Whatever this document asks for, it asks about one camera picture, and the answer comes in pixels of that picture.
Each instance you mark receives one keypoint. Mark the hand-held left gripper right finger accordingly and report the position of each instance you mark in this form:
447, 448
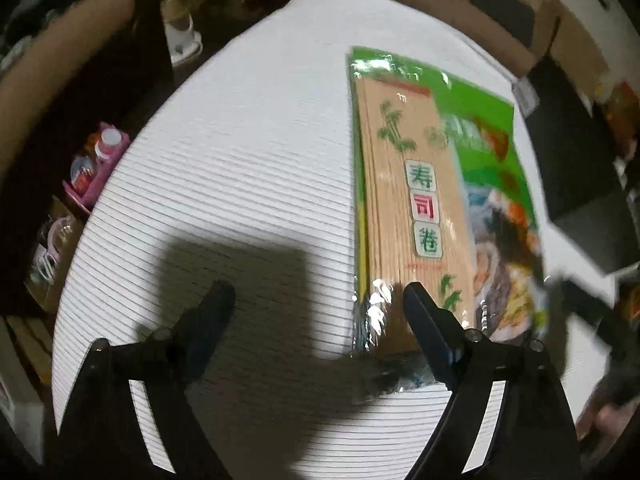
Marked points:
430, 325

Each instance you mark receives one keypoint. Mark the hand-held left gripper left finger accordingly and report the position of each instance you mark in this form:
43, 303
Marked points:
212, 312

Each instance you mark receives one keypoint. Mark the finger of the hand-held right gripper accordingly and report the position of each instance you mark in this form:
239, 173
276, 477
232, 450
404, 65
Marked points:
582, 307

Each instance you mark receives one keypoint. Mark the black storage box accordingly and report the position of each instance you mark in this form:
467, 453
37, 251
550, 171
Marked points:
585, 200

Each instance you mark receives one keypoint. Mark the green sushi mat packet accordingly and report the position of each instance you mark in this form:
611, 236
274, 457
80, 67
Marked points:
415, 160

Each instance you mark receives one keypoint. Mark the person's right hand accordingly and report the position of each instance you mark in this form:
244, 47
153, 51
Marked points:
602, 420

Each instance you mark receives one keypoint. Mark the open cardboard box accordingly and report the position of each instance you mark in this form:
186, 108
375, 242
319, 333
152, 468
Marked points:
52, 260

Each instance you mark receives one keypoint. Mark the pink plastic basket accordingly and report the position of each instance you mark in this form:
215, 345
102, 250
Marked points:
87, 195

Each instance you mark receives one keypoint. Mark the clear bottle red label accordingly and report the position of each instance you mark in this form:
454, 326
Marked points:
82, 170

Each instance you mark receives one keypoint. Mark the white cardboard box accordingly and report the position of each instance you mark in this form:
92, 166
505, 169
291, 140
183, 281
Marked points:
22, 400

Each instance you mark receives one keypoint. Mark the black cushion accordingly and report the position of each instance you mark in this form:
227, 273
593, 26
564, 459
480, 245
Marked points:
502, 15

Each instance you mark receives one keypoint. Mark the brown armchair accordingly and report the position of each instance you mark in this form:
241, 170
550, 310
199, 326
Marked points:
60, 45

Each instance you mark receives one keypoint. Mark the pile of clothes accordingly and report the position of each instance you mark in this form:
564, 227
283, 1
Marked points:
35, 15

